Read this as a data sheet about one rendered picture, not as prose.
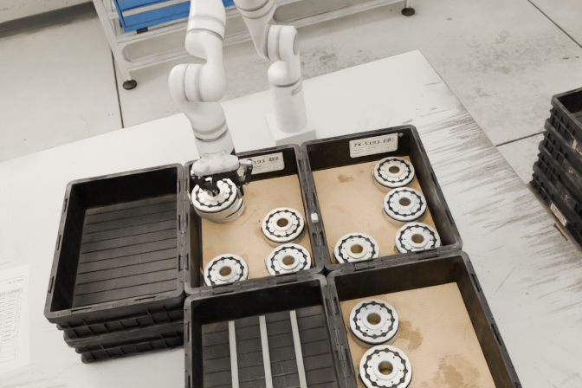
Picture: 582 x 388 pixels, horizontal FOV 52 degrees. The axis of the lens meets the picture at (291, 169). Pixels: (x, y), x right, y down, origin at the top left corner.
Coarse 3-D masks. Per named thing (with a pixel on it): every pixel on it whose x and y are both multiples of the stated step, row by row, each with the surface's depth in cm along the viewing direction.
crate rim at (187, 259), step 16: (288, 144) 153; (192, 160) 153; (304, 176) 145; (304, 192) 141; (320, 256) 128; (288, 272) 127; (304, 272) 126; (320, 272) 126; (192, 288) 126; (208, 288) 126; (224, 288) 125
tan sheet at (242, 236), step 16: (288, 176) 159; (256, 192) 156; (272, 192) 156; (288, 192) 155; (256, 208) 153; (272, 208) 152; (208, 224) 151; (224, 224) 150; (240, 224) 150; (256, 224) 149; (208, 240) 147; (224, 240) 147; (240, 240) 146; (256, 240) 146; (304, 240) 144; (208, 256) 144; (240, 256) 143; (256, 256) 142; (256, 272) 139
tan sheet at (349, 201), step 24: (336, 168) 159; (360, 168) 158; (336, 192) 153; (360, 192) 153; (384, 192) 152; (336, 216) 148; (360, 216) 147; (384, 216) 147; (336, 240) 143; (384, 240) 142
